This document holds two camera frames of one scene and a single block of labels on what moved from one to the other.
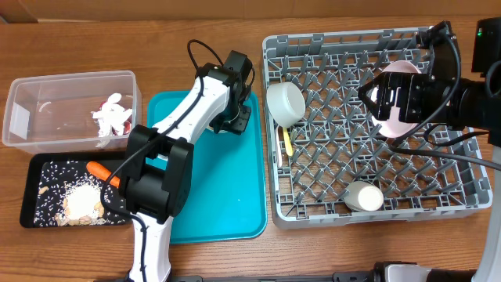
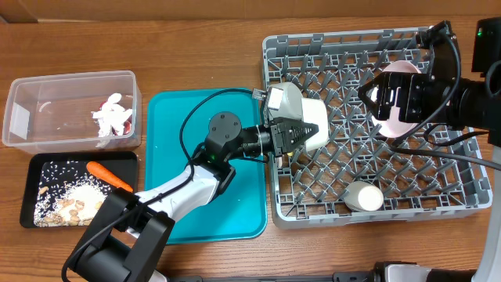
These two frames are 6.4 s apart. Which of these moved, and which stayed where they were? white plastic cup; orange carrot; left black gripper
Moved: left black gripper
Stayed: orange carrot; white plastic cup
